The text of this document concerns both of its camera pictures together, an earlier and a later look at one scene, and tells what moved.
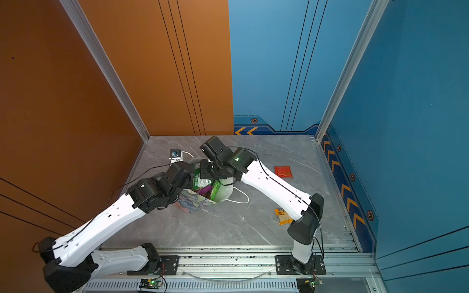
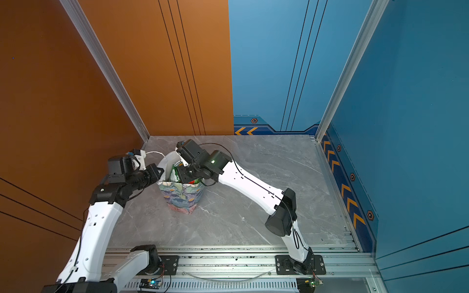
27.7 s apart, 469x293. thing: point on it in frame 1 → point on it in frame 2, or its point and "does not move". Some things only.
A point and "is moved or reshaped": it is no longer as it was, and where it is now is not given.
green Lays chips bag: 217,194 is moved or reshaped
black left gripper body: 176,196 → 143,179
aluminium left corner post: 88,38 does not move
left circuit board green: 150,284 does not move
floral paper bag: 204,192 is moved or reshaped
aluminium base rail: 243,269 does not move
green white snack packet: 198,182 is moved or reshaped
